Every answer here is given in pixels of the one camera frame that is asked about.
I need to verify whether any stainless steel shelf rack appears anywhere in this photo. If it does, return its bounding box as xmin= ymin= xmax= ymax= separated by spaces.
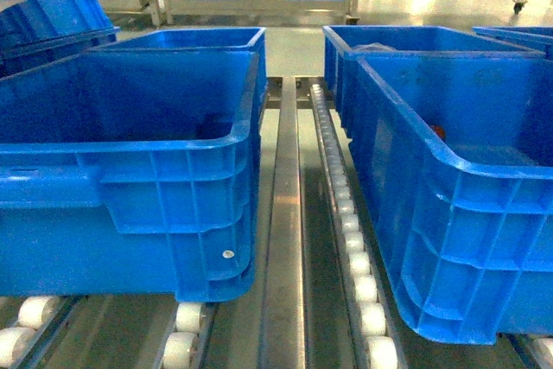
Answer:
xmin=1 ymin=79 xmax=409 ymax=368

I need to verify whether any blue bin behind left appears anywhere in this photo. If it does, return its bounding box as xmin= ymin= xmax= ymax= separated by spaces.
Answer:
xmin=92 ymin=27 xmax=268 ymax=118

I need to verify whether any blue bin behind right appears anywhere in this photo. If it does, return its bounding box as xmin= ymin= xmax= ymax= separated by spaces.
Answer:
xmin=322 ymin=25 xmax=546 ymax=138

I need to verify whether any large blue bin front left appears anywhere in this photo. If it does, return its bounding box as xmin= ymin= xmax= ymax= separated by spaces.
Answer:
xmin=1 ymin=50 xmax=260 ymax=302

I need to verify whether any large blue bin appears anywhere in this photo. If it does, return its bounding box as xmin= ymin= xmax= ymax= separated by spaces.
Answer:
xmin=1 ymin=50 xmax=260 ymax=302
xmin=350 ymin=57 xmax=552 ymax=344

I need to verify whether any large blue bin front right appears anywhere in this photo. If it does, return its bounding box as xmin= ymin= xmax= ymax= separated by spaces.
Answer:
xmin=350 ymin=57 xmax=552 ymax=344

